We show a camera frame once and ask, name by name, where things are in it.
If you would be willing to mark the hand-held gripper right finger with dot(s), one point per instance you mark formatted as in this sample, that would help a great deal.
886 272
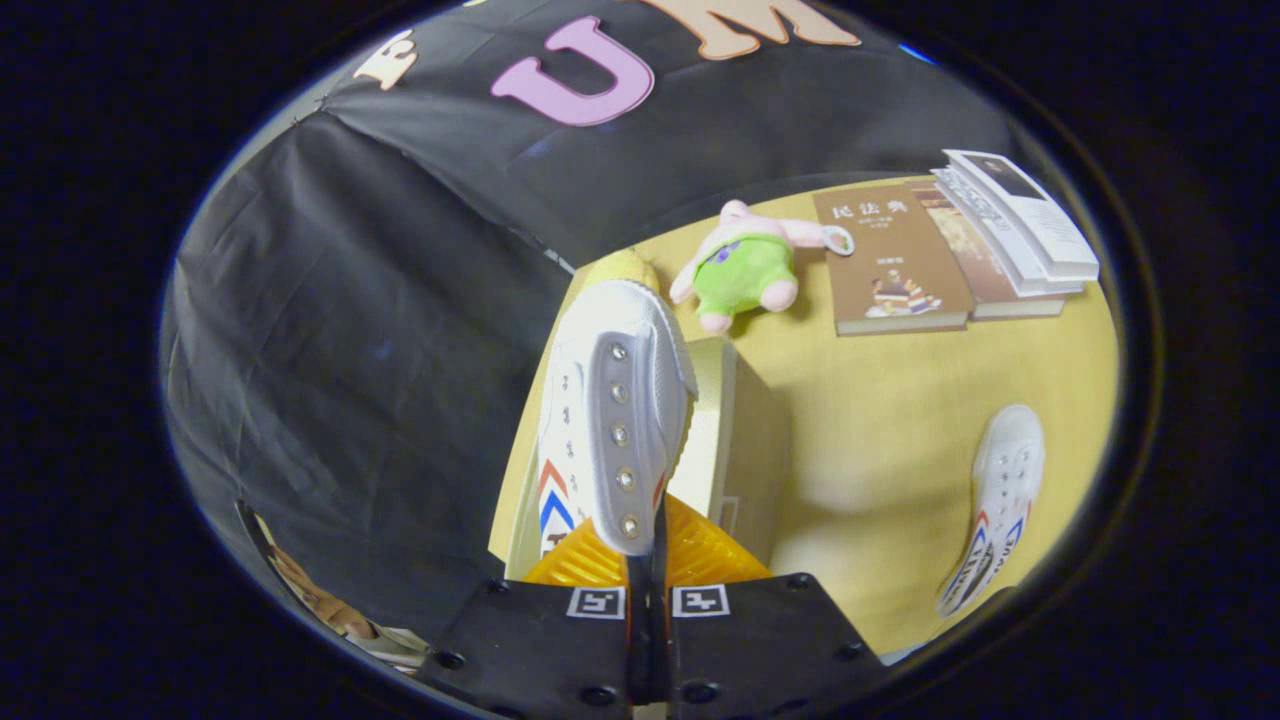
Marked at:
760 640

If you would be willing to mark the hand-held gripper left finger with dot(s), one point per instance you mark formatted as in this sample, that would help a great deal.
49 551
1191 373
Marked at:
540 650

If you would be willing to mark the brown fabric storage box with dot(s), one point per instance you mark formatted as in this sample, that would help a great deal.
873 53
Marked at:
750 440

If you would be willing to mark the white shoe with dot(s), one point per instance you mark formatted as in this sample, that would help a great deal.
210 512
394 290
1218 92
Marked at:
1005 470
640 360

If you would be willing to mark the black smartphone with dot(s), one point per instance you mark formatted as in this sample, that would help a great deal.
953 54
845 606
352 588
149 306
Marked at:
258 535

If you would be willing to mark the black backdrop cloth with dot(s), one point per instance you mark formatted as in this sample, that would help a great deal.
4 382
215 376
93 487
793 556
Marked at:
350 350

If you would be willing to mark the pink green plush toy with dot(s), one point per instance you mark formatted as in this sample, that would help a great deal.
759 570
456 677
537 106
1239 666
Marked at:
745 275

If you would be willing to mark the yellow plush toy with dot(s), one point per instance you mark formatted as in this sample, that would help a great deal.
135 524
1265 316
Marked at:
625 268

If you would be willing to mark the brown illustrated book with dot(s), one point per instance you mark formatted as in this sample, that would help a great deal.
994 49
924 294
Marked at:
890 260

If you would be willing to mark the brown thick book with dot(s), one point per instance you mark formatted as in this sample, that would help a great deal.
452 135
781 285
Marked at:
985 270

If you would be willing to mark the white patterned book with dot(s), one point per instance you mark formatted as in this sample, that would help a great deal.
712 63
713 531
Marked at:
1000 235

